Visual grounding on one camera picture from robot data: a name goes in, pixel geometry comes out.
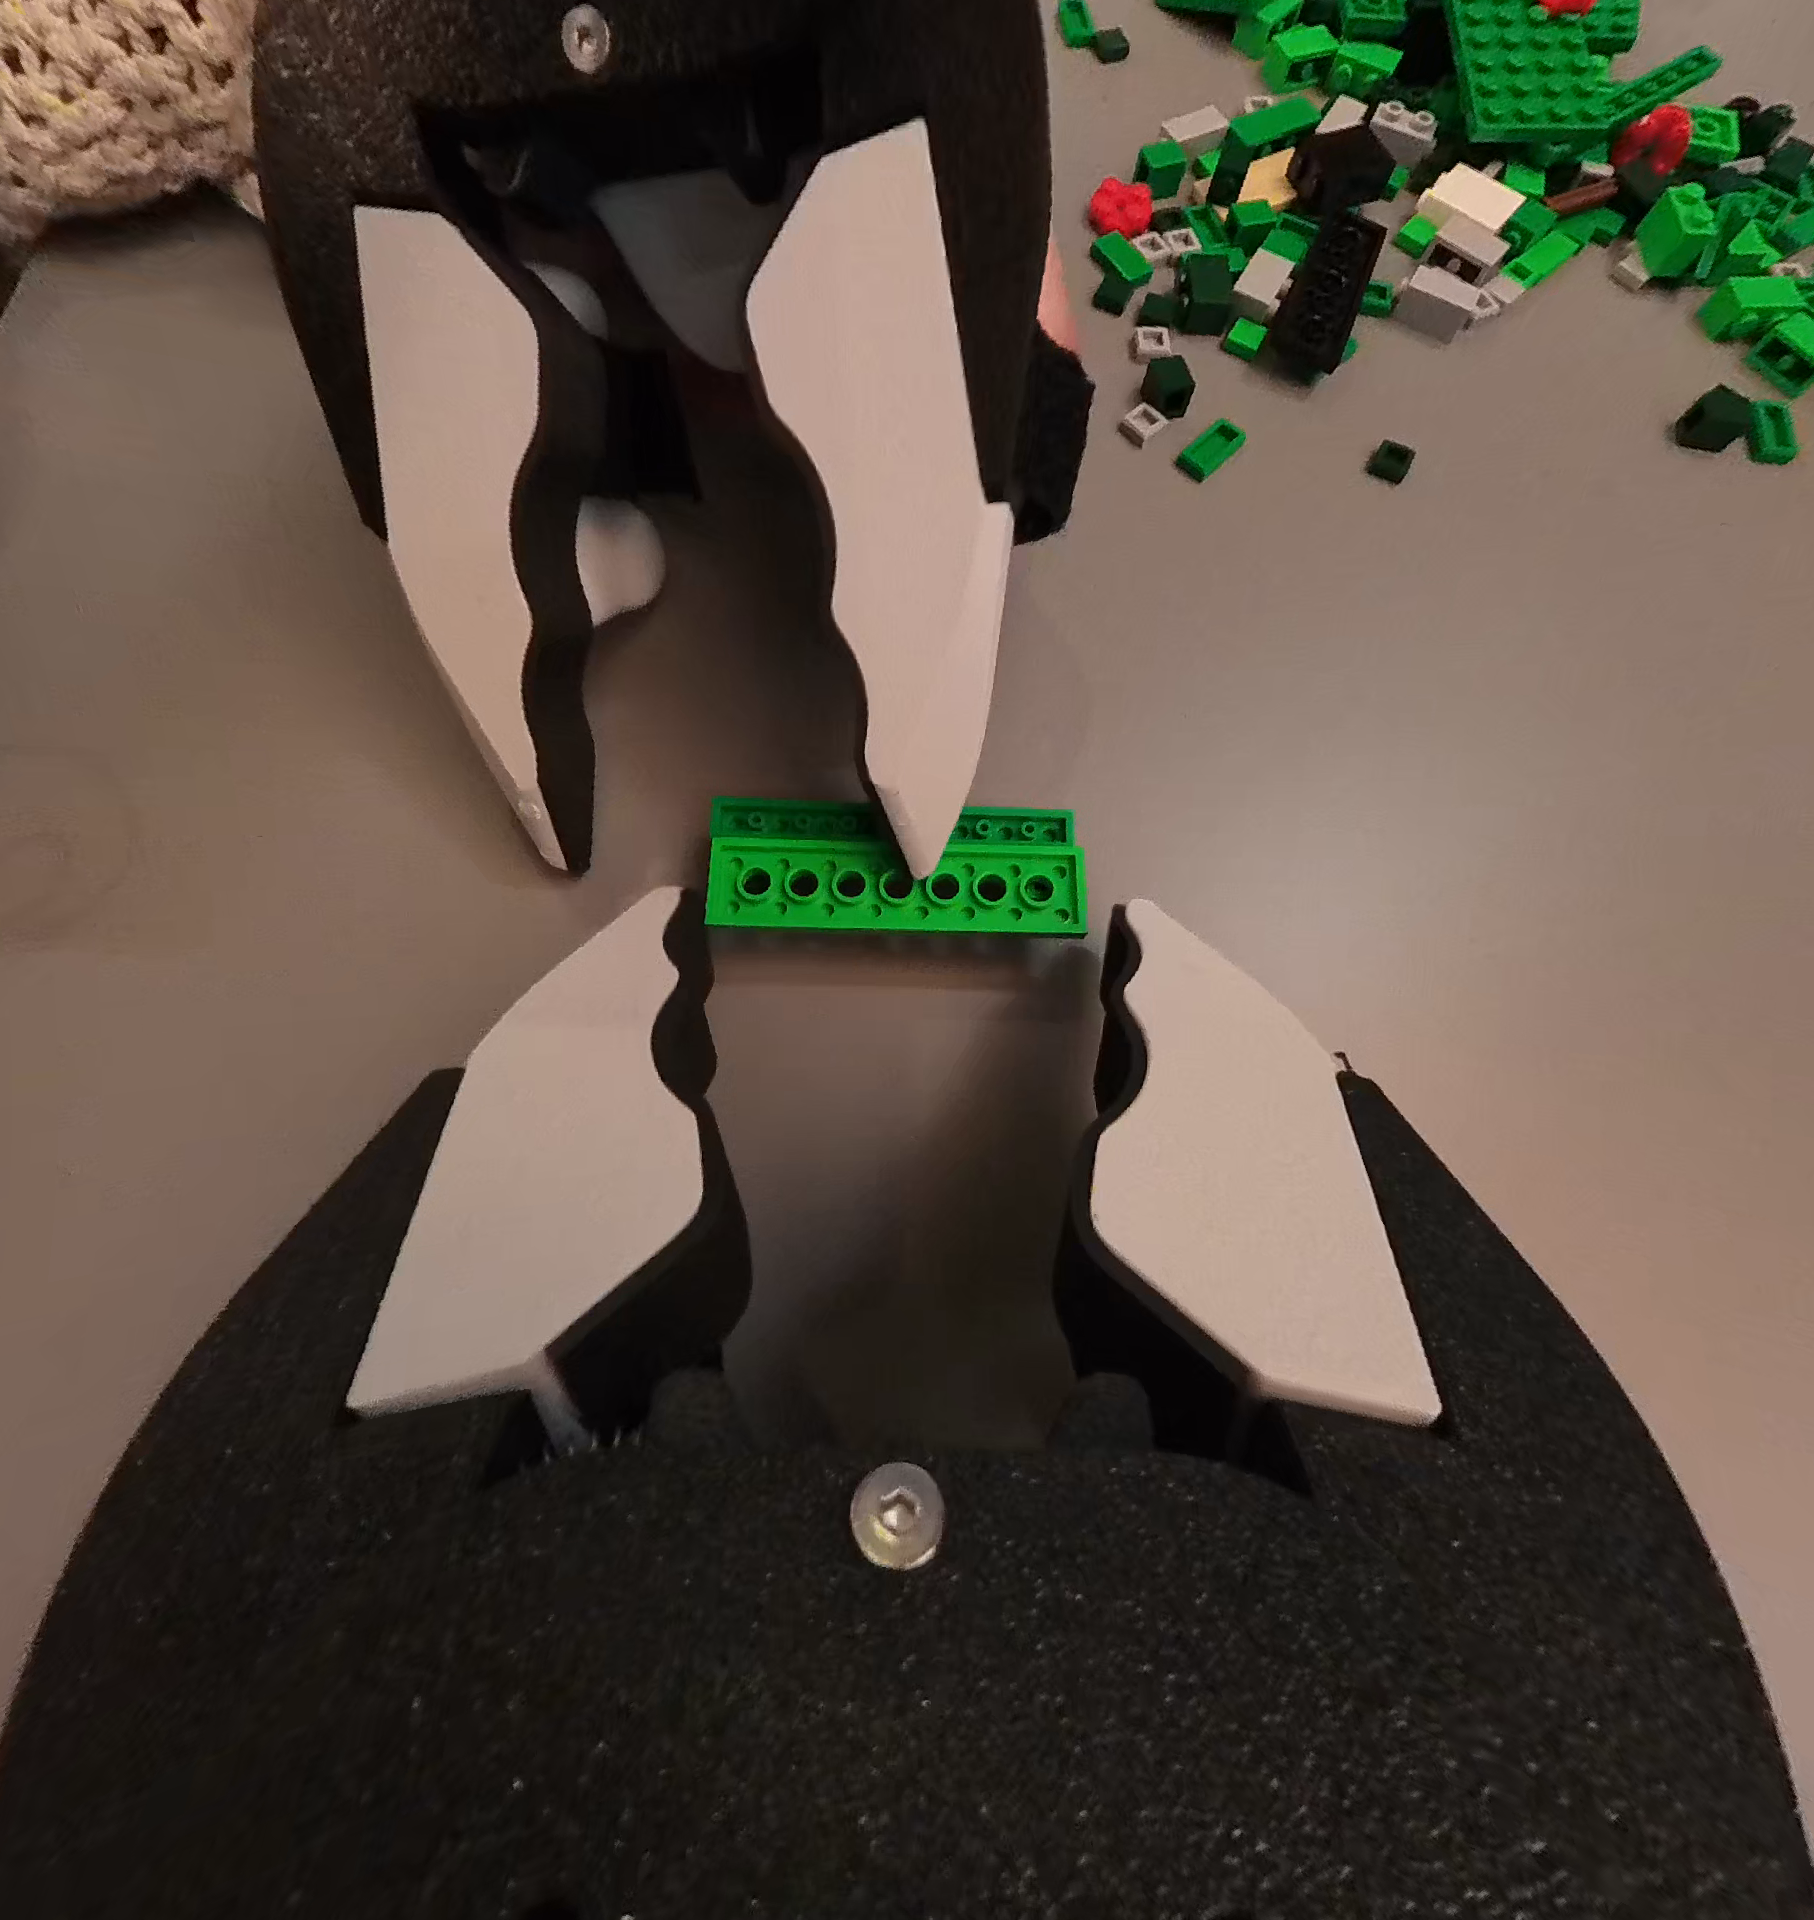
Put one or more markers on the person's left forearm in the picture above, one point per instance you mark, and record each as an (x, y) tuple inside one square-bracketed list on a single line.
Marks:
[(83, 89)]

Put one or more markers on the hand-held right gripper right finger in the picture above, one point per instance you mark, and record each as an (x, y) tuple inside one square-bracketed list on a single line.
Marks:
[(1252, 1200)]

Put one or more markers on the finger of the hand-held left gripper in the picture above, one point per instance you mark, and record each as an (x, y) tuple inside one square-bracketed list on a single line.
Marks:
[(892, 450), (442, 450)]

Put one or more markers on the pile of loose lego pieces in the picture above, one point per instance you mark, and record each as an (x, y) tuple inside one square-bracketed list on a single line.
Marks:
[(1521, 75)]

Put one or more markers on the wide green lego plate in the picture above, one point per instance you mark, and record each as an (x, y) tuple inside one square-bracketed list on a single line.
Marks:
[(1064, 917)]

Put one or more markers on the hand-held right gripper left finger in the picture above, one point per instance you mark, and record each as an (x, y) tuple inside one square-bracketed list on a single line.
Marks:
[(548, 1200)]

